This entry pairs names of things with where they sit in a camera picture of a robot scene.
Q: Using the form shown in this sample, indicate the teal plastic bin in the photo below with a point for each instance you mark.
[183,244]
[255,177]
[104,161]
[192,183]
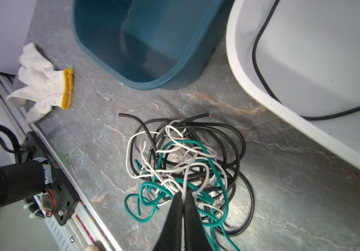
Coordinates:
[151,44]

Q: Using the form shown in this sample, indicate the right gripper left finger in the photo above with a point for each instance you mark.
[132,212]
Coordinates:
[171,235]

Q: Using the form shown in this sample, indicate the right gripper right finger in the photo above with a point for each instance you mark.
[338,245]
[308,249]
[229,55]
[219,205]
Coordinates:
[195,237]

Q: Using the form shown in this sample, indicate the white knit glove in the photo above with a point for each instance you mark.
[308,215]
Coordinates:
[45,86]

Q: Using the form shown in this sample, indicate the white plastic bin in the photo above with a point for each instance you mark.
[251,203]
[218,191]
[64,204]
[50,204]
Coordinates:
[301,60]

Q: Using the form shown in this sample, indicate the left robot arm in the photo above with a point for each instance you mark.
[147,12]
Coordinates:
[22,179]

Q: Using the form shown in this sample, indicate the beige leather glove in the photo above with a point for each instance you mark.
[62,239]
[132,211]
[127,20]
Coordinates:
[91,248]

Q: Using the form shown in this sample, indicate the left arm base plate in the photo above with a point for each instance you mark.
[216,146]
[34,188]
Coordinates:
[63,191]

